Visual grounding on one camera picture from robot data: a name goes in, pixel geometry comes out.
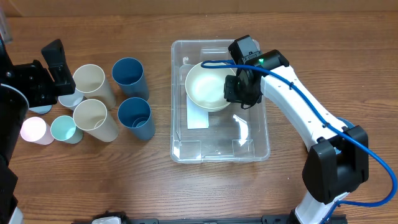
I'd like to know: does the small light blue cup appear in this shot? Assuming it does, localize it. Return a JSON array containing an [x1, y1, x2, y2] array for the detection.
[[29, 105, 52, 114]]

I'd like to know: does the cream bowl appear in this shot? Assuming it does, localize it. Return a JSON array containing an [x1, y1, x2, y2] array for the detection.
[[185, 63, 236, 112]]

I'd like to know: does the small pink cup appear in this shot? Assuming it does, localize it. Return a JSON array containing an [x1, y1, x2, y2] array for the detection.
[[20, 117, 54, 145]]

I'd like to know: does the blue bowl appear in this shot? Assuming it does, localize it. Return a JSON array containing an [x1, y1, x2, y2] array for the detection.
[[337, 117, 354, 128]]

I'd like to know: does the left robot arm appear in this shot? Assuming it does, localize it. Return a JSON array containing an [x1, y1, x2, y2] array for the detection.
[[1, 39, 76, 223]]

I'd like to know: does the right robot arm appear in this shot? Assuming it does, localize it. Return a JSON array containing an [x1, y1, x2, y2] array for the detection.
[[224, 35, 369, 223]]

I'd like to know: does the small grey cup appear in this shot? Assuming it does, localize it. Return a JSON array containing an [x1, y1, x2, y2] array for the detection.
[[58, 89, 86, 111]]

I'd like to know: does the clear plastic storage bin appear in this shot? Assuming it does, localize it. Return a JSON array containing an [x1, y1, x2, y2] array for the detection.
[[170, 39, 271, 164]]

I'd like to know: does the white label in bin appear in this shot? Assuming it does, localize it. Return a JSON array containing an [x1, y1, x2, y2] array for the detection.
[[187, 96, 209, 129]]

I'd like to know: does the small mint green cup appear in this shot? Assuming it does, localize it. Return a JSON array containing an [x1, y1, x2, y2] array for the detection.
[[50, 115, 83, 144]]

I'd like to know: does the tall beige cup, rear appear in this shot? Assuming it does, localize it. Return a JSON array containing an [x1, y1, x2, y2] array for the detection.
[[73, 64, 116, 110]]

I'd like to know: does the tall beige cup, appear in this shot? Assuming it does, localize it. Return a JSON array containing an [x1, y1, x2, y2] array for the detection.
[[73, 99, 119, 142], [73, 64, 116, 110]]

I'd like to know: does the tall beige cup, front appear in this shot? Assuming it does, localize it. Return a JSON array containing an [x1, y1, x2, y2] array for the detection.
[[73, 99, 119, 142]]

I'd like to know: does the tall dark blue cup, rear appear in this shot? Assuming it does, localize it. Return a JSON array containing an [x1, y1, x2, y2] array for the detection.
[[112, 57, 149, 101]]

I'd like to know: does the tall dark blue cup, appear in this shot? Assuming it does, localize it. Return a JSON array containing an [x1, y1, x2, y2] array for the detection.
[[112, 57, 149, 101], [118, 97, 155, 141]]

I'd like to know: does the tall dark blue cup, front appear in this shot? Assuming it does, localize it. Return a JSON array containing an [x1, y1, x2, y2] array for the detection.
[[118, 97, 155, 141]]

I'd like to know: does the black rail at table edge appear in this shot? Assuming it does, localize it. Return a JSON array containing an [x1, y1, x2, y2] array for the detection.
[[73, 211, 348, 224]]

